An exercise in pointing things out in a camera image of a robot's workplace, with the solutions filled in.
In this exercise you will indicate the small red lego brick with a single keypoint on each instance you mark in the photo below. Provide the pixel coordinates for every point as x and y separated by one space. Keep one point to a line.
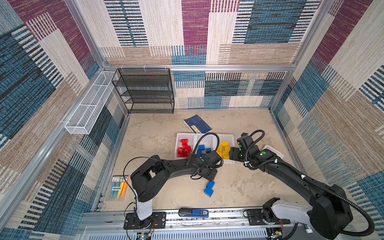
187 147

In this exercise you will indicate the aluminium rail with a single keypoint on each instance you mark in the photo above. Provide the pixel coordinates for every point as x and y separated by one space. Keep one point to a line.
219 218

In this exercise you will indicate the black wire shelf rack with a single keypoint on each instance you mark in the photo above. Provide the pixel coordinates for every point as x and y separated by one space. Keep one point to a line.
145 90

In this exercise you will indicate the red lego brick top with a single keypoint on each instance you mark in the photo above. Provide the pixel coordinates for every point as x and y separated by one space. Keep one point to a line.
184 141

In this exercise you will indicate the yellow lego brick slanted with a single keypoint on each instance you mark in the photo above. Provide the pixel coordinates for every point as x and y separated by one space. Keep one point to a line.
224 152

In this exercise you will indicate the long red lego brick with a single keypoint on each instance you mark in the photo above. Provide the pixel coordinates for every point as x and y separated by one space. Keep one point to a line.
183 152

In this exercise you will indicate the white glue stick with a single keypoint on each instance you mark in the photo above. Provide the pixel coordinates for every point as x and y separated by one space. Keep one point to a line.
308 229

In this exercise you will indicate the white wire mesh basket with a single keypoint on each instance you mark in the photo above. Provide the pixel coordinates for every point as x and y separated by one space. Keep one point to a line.
87 112

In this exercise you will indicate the blue stapler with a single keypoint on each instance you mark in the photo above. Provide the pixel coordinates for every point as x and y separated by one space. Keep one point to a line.
193 213

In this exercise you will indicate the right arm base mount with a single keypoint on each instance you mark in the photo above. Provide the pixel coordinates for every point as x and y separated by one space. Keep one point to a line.
256 217

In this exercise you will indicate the pink calculator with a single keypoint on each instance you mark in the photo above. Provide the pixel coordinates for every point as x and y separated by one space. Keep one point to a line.
275 151

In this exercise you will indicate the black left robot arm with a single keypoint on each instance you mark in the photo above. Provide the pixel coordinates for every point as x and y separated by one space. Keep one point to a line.
148 179

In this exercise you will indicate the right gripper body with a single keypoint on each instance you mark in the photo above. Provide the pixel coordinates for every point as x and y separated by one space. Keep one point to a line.
237 155

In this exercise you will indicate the blue lego brick bottom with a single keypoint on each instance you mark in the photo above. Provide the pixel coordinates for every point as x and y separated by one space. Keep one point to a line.
209 192

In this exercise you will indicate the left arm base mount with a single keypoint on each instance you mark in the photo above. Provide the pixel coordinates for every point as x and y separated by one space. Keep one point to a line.
157 220

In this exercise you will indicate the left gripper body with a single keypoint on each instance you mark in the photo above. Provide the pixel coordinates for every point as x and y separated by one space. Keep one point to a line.
211 174

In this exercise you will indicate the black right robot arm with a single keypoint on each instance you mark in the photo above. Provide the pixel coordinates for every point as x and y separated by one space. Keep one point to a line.
328 211

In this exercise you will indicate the blue notebook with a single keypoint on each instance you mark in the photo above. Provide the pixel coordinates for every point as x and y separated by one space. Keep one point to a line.
197 125

